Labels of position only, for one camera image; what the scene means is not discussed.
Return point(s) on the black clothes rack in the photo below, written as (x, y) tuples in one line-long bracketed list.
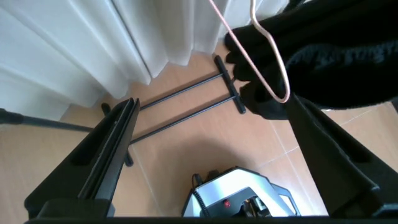
[(230, 84)]

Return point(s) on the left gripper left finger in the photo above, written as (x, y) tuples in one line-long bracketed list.
[(102, 161)]

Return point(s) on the pink clothes hanger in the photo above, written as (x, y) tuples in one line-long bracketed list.
[(231, 31)]

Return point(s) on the black garment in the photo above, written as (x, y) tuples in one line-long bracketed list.
[(335, 81)]

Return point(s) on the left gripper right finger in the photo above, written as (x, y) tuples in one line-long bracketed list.
[(335, 168)]

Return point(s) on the beige curtain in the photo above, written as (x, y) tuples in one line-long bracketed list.
[(77, 46)]

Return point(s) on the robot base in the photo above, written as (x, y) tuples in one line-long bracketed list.
[(236, 186)]

